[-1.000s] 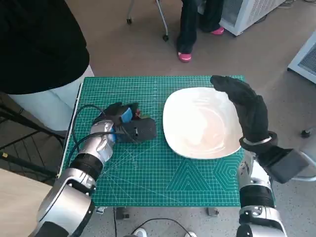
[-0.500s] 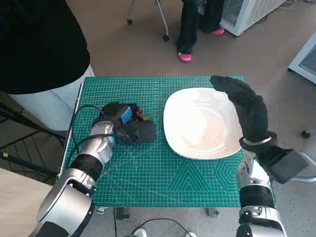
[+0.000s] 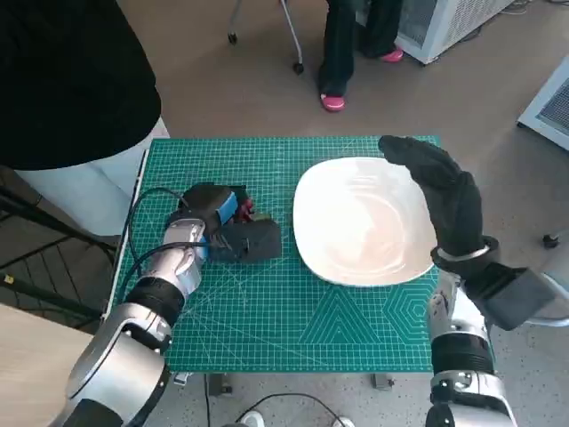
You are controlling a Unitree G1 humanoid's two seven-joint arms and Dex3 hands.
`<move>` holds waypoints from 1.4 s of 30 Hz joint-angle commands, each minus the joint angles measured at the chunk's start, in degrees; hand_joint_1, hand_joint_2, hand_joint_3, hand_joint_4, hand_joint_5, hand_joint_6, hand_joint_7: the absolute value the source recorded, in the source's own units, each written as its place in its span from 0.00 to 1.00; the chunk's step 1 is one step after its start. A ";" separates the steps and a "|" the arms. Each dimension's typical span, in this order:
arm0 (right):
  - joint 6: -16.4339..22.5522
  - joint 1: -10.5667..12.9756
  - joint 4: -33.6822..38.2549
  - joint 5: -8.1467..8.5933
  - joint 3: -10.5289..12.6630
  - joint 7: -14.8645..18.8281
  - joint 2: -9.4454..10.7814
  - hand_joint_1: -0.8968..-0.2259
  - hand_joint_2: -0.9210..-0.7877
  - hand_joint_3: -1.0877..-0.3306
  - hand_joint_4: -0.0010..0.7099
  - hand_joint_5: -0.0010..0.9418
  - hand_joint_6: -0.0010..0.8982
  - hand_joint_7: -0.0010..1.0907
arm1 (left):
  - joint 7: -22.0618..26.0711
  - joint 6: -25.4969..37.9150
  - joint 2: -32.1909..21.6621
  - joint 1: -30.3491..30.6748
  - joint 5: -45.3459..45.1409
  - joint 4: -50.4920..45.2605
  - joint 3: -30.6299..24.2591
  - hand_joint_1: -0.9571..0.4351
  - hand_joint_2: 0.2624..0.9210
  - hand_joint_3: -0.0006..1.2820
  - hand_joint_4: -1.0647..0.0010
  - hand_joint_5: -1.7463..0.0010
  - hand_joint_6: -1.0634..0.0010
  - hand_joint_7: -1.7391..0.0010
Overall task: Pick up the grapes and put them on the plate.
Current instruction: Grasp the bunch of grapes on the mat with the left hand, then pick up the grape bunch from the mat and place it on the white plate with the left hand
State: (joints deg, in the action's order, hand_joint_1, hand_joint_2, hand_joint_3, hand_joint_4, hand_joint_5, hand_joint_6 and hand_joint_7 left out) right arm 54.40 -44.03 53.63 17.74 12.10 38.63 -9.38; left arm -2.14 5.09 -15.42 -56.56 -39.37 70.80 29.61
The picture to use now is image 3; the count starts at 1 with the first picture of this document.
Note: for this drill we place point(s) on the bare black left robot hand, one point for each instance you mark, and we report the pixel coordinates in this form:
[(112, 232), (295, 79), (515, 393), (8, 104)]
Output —
[(204, 200)]

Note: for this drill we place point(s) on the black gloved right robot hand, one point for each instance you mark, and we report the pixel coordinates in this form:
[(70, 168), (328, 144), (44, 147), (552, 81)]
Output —
[(453, 204)]

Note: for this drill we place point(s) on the red toy grape bunch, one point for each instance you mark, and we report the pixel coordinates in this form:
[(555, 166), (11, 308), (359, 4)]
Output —
[(246, 211)]

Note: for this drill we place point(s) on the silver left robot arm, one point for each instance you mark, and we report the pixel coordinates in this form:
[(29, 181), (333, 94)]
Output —
[(124, 356)]

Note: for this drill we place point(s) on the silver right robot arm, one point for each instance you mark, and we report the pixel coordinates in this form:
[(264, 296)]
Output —
[(455, 320)]

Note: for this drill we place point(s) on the white square plate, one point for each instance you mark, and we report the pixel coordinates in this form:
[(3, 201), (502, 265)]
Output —
[(355, 222)]

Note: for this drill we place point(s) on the black caster wheel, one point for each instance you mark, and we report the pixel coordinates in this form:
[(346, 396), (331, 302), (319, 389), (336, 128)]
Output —
[(551, 240)]

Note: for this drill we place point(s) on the green cutting mat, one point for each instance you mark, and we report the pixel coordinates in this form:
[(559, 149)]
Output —
[(266, 311)]

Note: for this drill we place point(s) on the grey chair base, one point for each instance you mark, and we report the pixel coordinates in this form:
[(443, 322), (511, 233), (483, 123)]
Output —
[(561, 284)]

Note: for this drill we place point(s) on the white appliance with grille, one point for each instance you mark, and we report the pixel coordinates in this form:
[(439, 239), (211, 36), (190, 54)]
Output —
[(551, 111)]

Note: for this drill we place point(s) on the large white vented appliance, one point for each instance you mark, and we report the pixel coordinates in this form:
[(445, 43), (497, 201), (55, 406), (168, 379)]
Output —
[(444, 26)]

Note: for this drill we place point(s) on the person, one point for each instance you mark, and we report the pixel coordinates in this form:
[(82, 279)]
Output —
[(66, 80), (340, 44)]

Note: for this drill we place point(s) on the grey chair with casters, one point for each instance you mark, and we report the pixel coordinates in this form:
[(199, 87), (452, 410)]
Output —
[(293, 35)]

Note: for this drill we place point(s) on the black metal rack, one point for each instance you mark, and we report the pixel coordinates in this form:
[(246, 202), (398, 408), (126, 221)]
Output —
[(26, 287)]

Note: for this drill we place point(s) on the white round plug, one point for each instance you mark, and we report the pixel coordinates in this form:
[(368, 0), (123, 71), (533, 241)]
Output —
[(253, 419), (345, 421)]

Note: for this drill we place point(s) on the light wooden desk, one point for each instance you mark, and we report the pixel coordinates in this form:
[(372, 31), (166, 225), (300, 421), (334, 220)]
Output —
[(31, 369)]

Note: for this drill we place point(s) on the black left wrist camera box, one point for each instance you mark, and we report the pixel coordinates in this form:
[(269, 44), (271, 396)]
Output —
[(253, 244)]

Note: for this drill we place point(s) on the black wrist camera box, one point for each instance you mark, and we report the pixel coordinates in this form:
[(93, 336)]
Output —
[(520, 298), (253, 244)]

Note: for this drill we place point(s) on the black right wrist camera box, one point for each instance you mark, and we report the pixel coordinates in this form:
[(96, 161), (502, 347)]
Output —
[(520, 298)]

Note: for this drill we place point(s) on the grey metal table bracket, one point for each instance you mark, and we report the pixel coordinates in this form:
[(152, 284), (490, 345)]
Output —
[(384, 381), (221, 384), (180, 379)]

